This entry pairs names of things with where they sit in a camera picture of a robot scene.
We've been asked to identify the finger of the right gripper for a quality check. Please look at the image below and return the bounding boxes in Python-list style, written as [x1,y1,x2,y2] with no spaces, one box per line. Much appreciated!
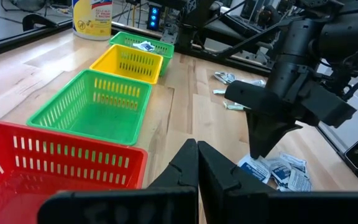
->
[259,118,303,159]
[246,111,273,158]

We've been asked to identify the Lysol wipes canister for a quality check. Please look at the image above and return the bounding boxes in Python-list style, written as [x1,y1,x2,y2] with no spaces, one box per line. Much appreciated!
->
[71,0,114,41]

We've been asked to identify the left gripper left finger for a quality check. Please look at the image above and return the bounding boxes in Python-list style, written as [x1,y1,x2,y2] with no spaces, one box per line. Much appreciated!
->
[149,139,198,188]

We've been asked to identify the yellow plastic basket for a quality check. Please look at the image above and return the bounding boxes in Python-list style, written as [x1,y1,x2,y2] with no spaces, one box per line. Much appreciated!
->
[89,44,164,85]

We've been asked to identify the black floor fan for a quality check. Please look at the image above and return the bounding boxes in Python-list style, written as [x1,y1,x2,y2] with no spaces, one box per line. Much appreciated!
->
[9,0,48,13]

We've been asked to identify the green plastic basket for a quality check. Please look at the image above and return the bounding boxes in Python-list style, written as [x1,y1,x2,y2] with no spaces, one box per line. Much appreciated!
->
[26,68,153,146]
[109,30,175,77]

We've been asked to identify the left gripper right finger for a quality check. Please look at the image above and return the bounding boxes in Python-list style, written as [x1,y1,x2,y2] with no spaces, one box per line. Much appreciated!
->
[198,141,276,192]

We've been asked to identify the green printed ointment packet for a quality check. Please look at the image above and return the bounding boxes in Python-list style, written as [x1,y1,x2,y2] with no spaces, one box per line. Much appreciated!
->
[223,101,246,111]

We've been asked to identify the grey side table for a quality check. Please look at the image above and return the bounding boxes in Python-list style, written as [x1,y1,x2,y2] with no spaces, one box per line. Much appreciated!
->
[203,14,275,47]

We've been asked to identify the black box blue lights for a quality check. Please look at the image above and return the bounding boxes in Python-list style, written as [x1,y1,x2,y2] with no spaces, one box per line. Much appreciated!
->
[147,4,162,32]

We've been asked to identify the red plastic basket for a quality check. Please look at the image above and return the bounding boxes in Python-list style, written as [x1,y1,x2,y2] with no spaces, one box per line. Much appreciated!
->
[0,121,149,224]

